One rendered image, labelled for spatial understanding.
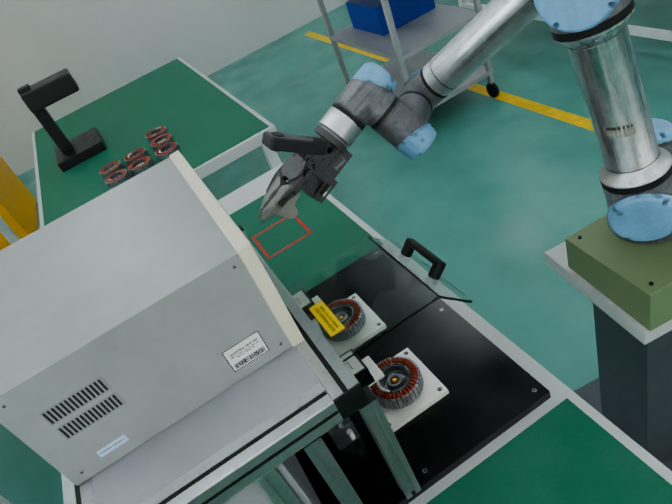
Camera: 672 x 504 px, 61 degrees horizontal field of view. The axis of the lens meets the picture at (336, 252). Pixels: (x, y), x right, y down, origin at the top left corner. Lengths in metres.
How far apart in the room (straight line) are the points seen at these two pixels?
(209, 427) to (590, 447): 0.65
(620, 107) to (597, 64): 0.08
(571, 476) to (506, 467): 0.11
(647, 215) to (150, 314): 0.82
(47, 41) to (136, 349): 5.41
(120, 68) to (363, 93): 5.22
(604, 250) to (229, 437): 0.86
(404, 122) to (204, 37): 5.30
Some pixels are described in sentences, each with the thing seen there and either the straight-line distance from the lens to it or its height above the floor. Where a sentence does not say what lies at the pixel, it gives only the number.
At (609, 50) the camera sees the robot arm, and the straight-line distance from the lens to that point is 0.97.
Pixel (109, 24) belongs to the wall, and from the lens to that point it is 6.14.
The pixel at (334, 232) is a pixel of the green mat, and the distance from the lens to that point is 1.73.
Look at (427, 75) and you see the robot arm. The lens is 1.18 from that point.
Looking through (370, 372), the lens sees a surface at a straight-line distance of 1.13.
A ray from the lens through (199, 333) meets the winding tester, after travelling 0.83.
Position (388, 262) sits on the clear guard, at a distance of 1.05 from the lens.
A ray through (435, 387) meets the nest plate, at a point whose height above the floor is 0.78.
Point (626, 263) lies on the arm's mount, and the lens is 1.28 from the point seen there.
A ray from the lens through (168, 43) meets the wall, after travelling 6.24.
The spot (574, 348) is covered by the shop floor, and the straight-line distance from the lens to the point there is 2.22.
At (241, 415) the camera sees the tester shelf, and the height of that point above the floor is 1.11.
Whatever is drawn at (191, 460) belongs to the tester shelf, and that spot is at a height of 1.11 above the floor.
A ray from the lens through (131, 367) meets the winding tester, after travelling 0.84.
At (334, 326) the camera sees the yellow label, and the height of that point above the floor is 1.07.
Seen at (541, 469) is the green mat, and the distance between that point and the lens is 1.11.
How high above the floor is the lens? 1.73
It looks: 36 degrees down
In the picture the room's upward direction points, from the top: 24 degrees counter-clockwise
